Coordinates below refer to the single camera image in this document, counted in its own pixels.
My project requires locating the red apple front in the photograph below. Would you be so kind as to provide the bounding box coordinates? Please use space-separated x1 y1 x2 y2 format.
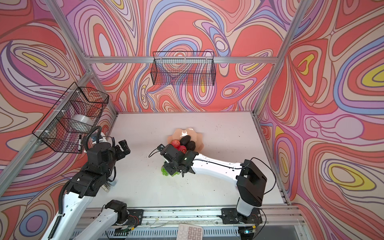
178 145 187 154

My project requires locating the red apple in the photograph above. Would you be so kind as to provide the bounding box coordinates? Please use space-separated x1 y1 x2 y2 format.
178 145 187 154
171 140 181 149

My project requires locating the green fake grape bunch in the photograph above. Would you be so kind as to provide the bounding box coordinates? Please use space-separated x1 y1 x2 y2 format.
160 163 181 178

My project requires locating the dark avocado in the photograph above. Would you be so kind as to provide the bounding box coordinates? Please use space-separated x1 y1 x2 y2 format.
180 135 191 146
186 141 196 151

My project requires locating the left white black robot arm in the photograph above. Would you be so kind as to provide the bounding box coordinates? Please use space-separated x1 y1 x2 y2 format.
43 126 131 240

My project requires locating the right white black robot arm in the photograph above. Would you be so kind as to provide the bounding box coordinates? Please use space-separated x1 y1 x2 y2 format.
157 144 268 223

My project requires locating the peach scalloped fruit bowl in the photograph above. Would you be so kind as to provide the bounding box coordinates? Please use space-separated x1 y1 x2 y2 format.
167 128 204 153

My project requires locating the black marker in basket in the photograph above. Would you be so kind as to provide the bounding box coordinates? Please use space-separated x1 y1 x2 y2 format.
78 135 82 153

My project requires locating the silver tape roll in basket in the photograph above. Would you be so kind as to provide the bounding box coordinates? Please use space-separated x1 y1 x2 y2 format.
69 114 94 133

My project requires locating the white pink calculator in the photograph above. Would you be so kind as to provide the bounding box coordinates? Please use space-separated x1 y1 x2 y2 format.
177 224 204 240

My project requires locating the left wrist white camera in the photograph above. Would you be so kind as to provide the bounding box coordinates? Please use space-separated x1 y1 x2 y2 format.
89 132 107 146

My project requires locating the left black wire basket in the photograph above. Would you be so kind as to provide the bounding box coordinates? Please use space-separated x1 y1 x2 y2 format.
32 83 109 154

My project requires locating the black wire basket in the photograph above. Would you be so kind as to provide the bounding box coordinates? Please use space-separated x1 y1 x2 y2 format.
32 83 109 154
151 51 216 86

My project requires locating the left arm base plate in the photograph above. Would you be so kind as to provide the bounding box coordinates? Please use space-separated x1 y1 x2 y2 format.
100 208 144 227

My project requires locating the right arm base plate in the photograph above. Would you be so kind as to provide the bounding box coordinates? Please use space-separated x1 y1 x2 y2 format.
219 208 263 226

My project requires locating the back black wire basket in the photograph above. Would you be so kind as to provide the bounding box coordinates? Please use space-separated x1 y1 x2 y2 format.
151 51 216 86

